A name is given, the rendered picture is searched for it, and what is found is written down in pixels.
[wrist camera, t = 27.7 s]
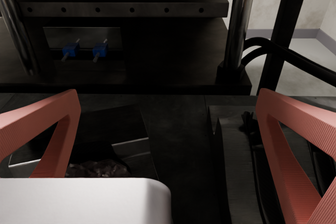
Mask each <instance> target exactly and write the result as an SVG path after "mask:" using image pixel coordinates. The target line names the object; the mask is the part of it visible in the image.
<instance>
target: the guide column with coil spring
mask: <svg viewBox="0 0 336 224"><path fill-rule="evenodd" d="M0 12H1V14H2V17H3V19H4V22H5V24H6V27H7V29H8V32H9V34H10V37H11V39H12V41H13V44H14V46H15V49H16V51H17V54H18V56H19V59H20V61H21V64H22V66H23V69H24V71H25V74H26V75H28V76H33V75H36V74H39V73H40V72H41V68H40V65H39V62H38V59H37V57H36V54H35V51H34V48H33V45H32V43H31V40H30V37H29V34H28V32H27V29H26V26H25V23H24V20H23V18H22V15H21V12H20V9H19V6H18V4H17V1H16V0H0Z"/></svg>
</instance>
